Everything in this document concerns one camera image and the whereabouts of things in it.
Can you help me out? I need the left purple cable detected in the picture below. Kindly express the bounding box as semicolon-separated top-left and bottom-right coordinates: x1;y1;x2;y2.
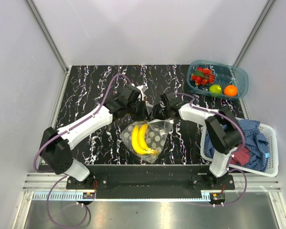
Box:
32;73;134;229

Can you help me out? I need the fake lychee bunch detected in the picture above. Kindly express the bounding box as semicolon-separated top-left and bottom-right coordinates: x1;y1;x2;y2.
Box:
190;67;215;86

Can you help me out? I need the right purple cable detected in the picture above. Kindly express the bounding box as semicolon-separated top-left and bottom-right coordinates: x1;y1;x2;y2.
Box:
176;92;248;207

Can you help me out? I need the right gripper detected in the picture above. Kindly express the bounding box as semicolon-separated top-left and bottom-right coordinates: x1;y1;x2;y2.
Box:
147;104;171;129

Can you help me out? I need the clear polka dot zip bag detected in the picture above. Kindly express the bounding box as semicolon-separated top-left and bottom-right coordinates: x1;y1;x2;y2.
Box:
121;119;174;164

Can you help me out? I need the white laundry basket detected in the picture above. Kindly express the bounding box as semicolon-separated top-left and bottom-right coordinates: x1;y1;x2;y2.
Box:
201;123;278;177

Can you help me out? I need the red cloth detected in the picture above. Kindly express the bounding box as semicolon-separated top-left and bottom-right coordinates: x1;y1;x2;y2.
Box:
230;147;251;167

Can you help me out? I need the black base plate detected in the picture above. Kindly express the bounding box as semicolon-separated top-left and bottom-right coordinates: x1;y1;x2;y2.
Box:
66;165;235;201

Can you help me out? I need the purple cable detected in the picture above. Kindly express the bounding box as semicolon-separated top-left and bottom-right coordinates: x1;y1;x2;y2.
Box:
32;73;134;229
176;92;248;207

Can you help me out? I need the fake green apple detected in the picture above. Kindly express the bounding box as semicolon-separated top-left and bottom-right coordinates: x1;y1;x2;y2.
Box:
209;84;222;97

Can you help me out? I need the fake banana bunch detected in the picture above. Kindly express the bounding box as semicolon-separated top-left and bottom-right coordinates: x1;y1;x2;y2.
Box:
131;124;158;155

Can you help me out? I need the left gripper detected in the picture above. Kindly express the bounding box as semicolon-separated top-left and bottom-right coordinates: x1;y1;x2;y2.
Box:
127;98;151;122

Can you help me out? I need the teal plastic container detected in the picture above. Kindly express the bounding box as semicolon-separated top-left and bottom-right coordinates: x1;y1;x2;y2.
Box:
186;60;248;100

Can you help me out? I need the blue checkered cloth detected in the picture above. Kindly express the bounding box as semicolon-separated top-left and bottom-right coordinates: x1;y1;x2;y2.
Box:
204;119;270;173

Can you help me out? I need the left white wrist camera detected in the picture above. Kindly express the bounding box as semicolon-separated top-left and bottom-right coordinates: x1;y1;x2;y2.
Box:
136;85;148;100

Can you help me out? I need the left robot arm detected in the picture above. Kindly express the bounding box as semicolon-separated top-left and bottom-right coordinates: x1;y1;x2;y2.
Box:
39;84;147;189

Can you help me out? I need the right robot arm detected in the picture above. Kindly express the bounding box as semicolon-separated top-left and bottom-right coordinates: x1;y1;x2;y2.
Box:
150;93;245;189

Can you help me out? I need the fake orange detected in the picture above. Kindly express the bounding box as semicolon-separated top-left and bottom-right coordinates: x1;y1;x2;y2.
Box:
224;85;238;97

